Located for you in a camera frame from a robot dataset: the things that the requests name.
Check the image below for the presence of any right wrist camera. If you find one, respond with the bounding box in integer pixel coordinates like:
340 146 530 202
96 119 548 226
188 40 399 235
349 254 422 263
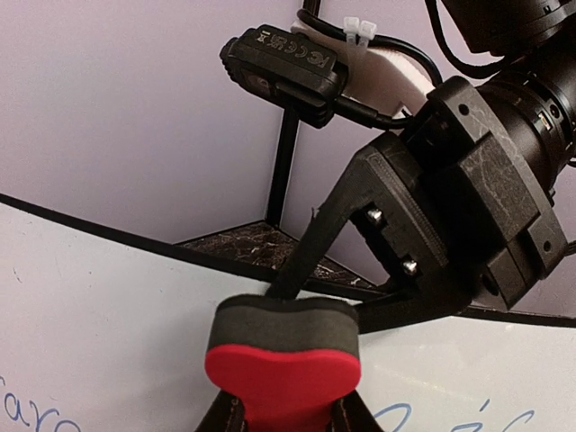
220 25 437 130

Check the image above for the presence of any right black frame post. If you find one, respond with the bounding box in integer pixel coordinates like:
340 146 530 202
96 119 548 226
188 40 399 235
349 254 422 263
265 0 325 229

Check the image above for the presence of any red whiteboard eraser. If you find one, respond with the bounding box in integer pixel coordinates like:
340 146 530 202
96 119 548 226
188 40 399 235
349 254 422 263
204 294 361 431

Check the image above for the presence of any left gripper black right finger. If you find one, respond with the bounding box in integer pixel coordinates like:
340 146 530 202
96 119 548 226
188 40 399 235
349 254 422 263
330 391 383 432

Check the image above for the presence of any white whiteboard black frame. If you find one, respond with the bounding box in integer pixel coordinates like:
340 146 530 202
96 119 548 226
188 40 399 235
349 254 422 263
1 197 575 431

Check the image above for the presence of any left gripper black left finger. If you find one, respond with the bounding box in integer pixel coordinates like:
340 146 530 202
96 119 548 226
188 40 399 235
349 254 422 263
197 391 248 432

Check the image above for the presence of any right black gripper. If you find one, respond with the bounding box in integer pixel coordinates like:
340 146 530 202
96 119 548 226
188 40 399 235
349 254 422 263
267 76 568 335

